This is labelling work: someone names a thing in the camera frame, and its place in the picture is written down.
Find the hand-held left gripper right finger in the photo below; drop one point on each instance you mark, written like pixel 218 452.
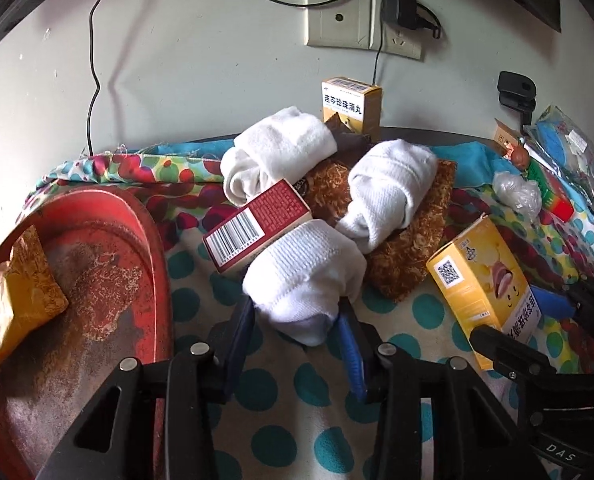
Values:
pixel 349 350

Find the white sock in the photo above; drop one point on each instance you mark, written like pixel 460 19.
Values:
pixel 277 150
pixel 387 190
pixel 302 275

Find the white coaxial wall plate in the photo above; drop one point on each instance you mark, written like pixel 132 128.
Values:
pixel 337 17

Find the red barcode box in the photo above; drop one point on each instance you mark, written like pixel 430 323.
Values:
pixel 257 225

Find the white power wall socket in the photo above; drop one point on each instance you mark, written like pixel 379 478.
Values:
pixel 402 45

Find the black power adapter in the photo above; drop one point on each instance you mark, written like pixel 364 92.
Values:
pixel 399 2

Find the large yellow medicine box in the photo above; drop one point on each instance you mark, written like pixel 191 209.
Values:
pixel 477 280

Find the round red tray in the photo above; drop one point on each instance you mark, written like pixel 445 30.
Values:
pixel 92 270

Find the polka dot cloth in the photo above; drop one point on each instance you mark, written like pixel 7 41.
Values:
pixel 277 395

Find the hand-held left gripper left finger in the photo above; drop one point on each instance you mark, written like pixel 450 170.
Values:
pixel 242 332

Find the small cardboard box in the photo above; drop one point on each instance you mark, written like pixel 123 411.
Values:
pixel 504 135

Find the clear plastic bag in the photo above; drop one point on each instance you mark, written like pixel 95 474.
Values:
pixel 519 195

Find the green and red box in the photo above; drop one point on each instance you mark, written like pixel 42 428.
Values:
pixel 554 192

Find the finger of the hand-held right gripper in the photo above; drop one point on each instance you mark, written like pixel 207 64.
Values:
pixel 552 302
pixel 502 350

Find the small yellow medicine box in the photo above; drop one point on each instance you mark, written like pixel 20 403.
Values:
pixel 349 105

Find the yellow snack packet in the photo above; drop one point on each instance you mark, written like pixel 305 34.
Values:
pixel 22 300

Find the brown snack packet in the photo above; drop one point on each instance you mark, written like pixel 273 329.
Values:
pixel 407 260

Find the clear bag with blue items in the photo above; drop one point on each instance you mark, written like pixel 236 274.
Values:
pixel 567 145

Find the black clip mount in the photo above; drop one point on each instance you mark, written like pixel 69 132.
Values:
pixel 516 90

